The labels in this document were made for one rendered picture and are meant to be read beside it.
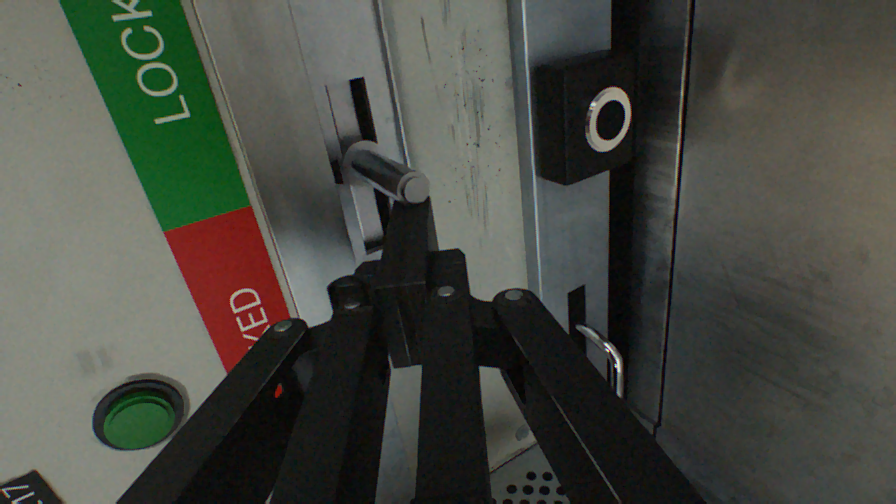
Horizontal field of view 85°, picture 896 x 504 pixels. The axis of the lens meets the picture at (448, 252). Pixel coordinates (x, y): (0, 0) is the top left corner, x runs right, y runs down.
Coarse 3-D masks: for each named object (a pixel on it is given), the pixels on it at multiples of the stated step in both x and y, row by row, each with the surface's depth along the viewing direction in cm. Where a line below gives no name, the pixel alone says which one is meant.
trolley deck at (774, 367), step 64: (704, 0) 24; (768, 0) 21; (832, 0) 19; (704, 64) 25; (768, 64) 22; (832, 64) 20; (704, 128) 26; (768, 128) 23; (832, 128) 21; (704, 192) 27; (768, 192) 24; (832, 192) 22; (704, 256) 29; (768, 256) 25; (832, 256) 23; (704, 320) 30; (768, 320) 27; (832, 320) 24; (704, 384) 32; (768, 384) 28; (832, 384) 25; (704, 448) 34; (768, 448) 29; (832, 448) 26
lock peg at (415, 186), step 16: (352, 144) 22; (368, 144) 22; (336, 160) 22; (352, 160) 22; (368, 160) 21; (384, 160) 20; (336, 176) 22; (352, 176) 22; (368, 176) 21; (384, 176) 19; (400, 176) 18; (416, 176) 19; (384, 192) 20; (400, 192) 18; (416, 192) 19
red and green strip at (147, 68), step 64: (64, 0) 16; (128, 0) 17; (128, 64) 17; (192, 64) 18; (128, 128) 18; (192, 128) 19; (192, 192) 20; (192, 256) 20; (256, 256) 22; (256, 320) 23
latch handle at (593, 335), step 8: (576, 320) 33; (576, 328) 33; (584, 328) 33; (592, 328) 32; (592, 336) 32; (600, 336) 32; (600, 344) 31; (608, 344) 31; (608, 352) 31; (616, 352) 31; (616, 360) 31; (616, 368) 31; (616, 376) 31; (616, 384) 32; (616, 392) 32
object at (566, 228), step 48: (528, 0) 23; (576, 0) 25; (528, 48) 24; (576, 48) 26; (528, 96) 25; (528, 144) 26; (528, 192) 28; (576, 192) 29; (528, 240) 30; (576, 240) 31; (528, 288) 32; (576, 288) 32; (576, 336) 34
